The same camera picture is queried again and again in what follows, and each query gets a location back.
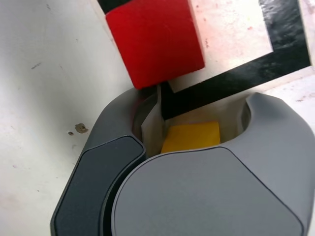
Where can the black tape square outline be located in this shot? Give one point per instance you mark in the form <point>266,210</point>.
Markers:
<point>246,76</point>

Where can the red cube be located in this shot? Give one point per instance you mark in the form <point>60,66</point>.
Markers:
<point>152,44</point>

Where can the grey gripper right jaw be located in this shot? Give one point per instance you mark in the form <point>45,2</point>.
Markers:
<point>197,196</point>

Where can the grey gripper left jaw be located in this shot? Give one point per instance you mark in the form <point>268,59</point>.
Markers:
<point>98,177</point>

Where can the yellow cube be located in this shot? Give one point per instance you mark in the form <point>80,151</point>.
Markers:
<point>192,137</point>

